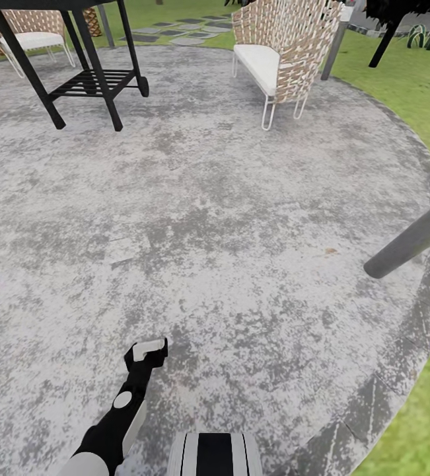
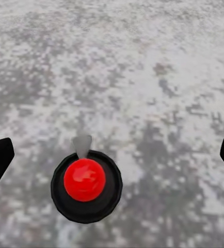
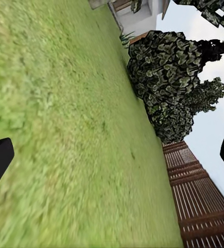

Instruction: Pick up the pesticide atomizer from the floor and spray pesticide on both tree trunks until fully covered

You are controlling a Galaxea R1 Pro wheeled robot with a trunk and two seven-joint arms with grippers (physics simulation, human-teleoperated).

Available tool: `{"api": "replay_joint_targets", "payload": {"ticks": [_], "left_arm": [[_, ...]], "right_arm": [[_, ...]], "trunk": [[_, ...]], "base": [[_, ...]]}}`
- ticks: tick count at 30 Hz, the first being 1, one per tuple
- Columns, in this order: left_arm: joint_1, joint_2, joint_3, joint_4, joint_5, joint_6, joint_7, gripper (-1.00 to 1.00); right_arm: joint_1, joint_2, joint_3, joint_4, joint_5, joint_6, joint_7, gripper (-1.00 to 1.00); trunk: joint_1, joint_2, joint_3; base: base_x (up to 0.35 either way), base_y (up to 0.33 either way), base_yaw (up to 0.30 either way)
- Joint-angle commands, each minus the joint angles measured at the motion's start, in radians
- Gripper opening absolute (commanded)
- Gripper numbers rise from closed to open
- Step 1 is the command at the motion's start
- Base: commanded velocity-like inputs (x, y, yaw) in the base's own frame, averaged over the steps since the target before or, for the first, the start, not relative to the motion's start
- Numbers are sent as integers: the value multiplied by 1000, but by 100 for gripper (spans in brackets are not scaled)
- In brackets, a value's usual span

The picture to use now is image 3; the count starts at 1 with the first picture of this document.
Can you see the tree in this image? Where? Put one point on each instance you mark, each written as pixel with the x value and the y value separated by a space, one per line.
pixel 211 50
pixel 208 8
pixel 203 96

